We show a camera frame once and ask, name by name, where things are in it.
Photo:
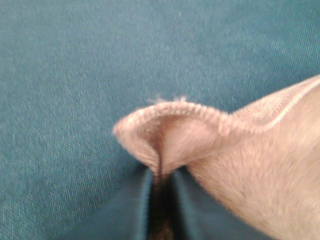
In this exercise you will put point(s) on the black tablecloth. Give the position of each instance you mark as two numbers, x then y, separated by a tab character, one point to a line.
69	69

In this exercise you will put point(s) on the brown towel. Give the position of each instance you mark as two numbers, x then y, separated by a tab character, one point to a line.
262	161

